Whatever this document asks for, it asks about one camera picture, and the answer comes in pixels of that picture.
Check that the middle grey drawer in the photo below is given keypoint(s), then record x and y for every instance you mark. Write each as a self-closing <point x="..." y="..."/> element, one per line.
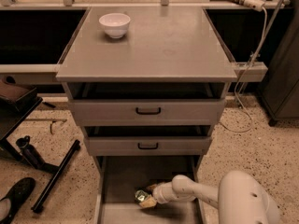
<point x="147" y="146"/>

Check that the white ceramic bowl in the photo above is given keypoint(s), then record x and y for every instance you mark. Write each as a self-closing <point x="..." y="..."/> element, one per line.
<point x="115" y="25"/>

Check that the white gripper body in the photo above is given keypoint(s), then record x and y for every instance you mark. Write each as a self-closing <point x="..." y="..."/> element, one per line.
<point x="159" y="194"/>

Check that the dark cabinet at right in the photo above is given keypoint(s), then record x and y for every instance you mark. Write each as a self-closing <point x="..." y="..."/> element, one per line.
<point x="280" y="89"/>

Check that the top grey drawer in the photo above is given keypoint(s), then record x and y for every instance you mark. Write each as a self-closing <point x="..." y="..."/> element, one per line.
<point x="146" y="112"/>

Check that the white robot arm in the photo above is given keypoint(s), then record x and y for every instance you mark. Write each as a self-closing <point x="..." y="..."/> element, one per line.
<point x="239" y="198"/>

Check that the bottom grey drawer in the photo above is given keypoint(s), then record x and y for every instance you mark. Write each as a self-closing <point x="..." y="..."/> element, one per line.
<point x="120" y="177"/>

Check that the black shoe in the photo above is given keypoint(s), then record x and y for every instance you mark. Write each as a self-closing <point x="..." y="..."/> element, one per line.
<point x="15" y="198"/>

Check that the grey drawer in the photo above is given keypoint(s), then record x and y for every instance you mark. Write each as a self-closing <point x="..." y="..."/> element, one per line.
<point x="147" y="146"/>
<point x="120" y="177"/>
<point x="146" y="112"/>

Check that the black metal stand base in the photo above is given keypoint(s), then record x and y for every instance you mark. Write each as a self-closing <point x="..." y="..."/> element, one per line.
<point x="29" y="155"/>

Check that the green soda can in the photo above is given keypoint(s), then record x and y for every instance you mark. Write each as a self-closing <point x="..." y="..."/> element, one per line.
<point x="141" y="195"/>

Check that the grey metal workbench frame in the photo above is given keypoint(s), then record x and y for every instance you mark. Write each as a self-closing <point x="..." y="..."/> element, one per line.
<point x="249" y="70"/>

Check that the dark side table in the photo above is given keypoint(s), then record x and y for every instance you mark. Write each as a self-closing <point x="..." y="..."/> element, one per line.
<point x="17" y="101"/>

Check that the grey drawer cabinet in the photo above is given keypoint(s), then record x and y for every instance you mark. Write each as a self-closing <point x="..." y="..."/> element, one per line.
<point x="168" y="53"/>

